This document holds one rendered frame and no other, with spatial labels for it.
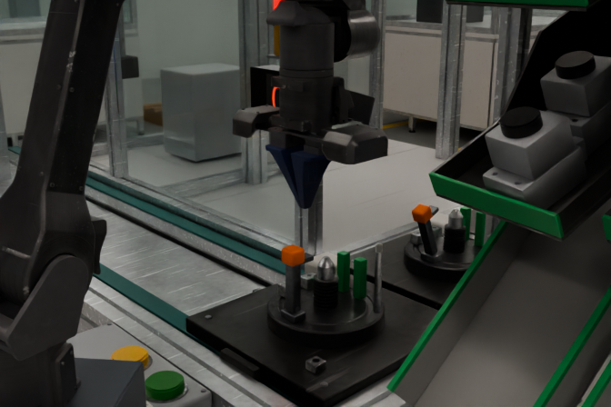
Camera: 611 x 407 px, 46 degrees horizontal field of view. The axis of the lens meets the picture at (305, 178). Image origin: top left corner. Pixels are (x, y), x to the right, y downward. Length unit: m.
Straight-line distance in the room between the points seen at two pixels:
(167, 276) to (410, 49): 5.29
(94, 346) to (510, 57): 0.55
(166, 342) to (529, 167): 0.50
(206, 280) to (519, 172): 0.67
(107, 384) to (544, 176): 0.37
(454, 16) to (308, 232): 1.06
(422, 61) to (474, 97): 0.61
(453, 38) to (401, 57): 4.39
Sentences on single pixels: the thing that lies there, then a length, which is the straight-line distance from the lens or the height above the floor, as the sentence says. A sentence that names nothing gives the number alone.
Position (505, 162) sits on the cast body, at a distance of 0.56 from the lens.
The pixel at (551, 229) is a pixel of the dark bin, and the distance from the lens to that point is 0.54.
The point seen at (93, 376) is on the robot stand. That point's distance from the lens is 0.62.
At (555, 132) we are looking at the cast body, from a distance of 0.55.
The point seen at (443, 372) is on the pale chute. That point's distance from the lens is 0.69.
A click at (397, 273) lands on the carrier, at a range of 1.01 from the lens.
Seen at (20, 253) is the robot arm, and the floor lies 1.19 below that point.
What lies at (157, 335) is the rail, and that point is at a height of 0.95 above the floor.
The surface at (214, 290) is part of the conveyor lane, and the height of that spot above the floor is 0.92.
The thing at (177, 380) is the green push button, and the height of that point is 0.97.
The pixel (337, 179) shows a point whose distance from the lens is 1.83.
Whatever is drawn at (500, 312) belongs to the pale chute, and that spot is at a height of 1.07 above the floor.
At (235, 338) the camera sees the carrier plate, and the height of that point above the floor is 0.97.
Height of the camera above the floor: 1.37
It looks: 16 degrees down
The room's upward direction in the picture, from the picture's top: straight up
